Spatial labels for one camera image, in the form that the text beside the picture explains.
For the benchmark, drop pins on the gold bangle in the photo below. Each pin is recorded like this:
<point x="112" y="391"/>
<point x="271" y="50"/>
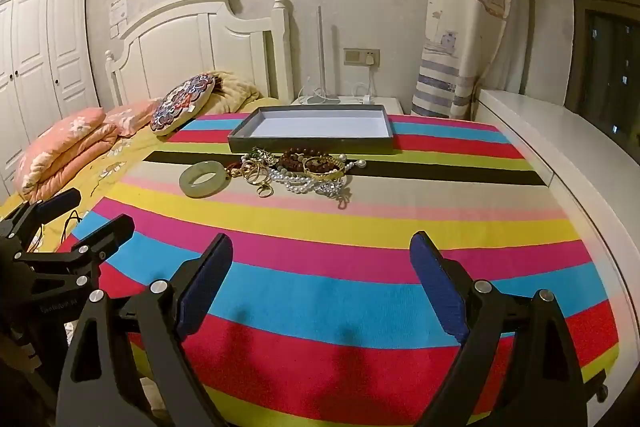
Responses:
<point x="325" y="176"/>

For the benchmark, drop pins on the rainbow striped blanket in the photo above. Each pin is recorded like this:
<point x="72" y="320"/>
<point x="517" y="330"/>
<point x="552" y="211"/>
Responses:
<point x="325" y="257"/>

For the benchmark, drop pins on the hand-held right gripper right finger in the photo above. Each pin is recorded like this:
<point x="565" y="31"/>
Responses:
<point x="442" y="297"/>

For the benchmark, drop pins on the sailboat print curtain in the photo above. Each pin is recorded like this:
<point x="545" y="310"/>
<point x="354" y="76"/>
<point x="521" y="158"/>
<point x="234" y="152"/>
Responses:
<point x="460" y="32"/>

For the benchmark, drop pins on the green jade bangle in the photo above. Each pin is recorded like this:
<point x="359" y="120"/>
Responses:
<point x="189" y="183"/>

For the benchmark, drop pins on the white table lamp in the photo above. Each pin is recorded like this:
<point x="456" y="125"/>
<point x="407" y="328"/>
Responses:
<point x="320" y="57"/>

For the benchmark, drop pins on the white bed headboard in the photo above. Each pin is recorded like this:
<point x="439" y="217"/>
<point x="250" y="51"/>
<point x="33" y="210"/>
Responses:
<point x="175" y="47"/>

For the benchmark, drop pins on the grey jewelry tray box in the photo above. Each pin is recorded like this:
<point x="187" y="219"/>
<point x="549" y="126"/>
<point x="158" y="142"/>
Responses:
<point x="310" y="142"/>

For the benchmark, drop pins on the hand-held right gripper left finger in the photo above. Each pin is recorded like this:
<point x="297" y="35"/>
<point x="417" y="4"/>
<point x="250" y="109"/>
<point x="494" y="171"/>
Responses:
<point x="200" y="297"/>

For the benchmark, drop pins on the beige quilt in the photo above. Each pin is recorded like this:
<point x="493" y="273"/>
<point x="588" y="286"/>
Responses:
<point x="235" y="92"/>

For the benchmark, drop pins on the white wardrobe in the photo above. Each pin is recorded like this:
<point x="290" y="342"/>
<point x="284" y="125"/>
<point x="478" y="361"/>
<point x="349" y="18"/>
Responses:
<point x="30" y="57"/>

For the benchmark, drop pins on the paper wall notice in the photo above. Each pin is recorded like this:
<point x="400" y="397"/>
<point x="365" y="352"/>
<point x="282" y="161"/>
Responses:
<point x="119" y="14"/>

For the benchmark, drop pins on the round patterned cushion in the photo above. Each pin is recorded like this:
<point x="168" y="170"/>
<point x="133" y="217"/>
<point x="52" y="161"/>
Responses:
<point x="180" y="104"/>

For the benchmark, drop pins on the white nightstand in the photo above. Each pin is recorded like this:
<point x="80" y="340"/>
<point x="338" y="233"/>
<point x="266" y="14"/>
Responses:
<point x="386" y="104"/>

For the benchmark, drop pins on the white window ledge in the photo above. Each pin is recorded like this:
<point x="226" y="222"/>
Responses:
<point x="550" y="142"/>

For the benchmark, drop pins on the wall socket panel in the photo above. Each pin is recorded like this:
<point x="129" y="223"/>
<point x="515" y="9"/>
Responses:
<point x="352" y="57"/>

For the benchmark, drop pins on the gold ornate brooch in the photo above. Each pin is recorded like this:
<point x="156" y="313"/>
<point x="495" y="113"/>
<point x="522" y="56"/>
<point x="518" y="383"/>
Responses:
<point x="263" y="192"/>

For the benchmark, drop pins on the yellow floral bed sheet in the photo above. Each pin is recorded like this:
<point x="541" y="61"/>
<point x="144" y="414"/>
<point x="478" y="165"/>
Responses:
<point x="125" y="152"/>

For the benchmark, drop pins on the pink floral pillow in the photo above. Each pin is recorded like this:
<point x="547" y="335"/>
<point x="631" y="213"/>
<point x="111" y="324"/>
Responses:
<point x="132" y="114"/>

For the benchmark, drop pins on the dark window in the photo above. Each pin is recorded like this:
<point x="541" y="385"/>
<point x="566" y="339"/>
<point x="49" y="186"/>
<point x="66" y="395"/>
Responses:
<point x="605" y="57"/>

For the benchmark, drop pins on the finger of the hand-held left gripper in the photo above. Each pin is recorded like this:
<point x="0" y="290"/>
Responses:
<point x="60" y="202"/>
<point x="110" y="234"/>

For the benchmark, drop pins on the pink folded quilt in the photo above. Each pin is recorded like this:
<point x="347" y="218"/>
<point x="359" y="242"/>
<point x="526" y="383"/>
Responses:
<point x="65" y="147"/>

